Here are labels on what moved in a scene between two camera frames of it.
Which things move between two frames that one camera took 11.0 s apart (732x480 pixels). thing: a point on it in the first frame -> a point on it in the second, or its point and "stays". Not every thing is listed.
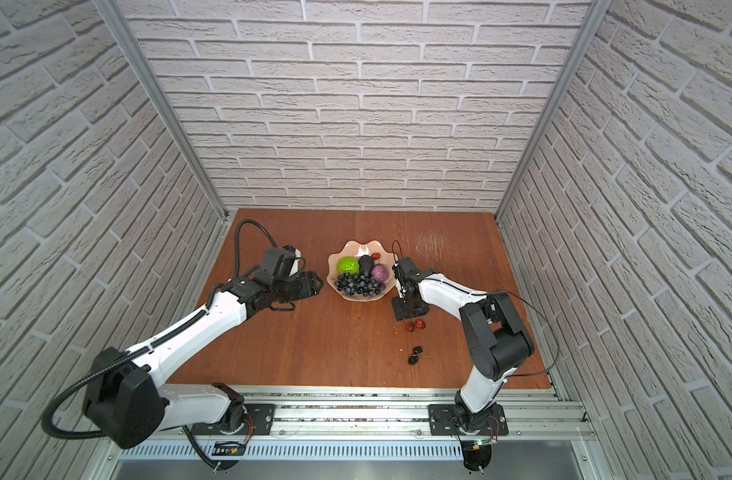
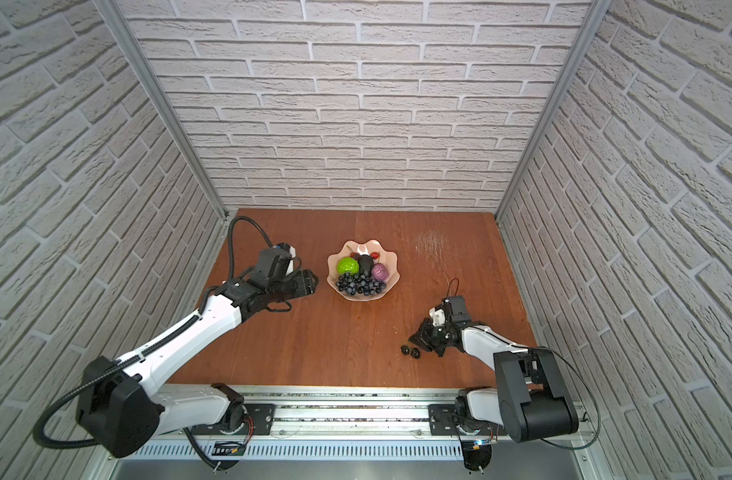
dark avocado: (366, 264) stays
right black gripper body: (404, 307) -> (435, 337)
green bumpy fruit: (348, 265) stays
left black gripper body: (301, 286) stays
